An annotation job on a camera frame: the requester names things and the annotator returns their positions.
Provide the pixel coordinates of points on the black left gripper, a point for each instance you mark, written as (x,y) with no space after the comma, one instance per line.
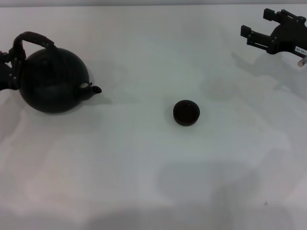
(4,76)

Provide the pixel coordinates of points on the small dark teacup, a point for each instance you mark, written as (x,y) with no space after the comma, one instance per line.
(186,112)

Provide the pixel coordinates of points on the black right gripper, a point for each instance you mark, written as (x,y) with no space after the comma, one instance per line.
(290,36)

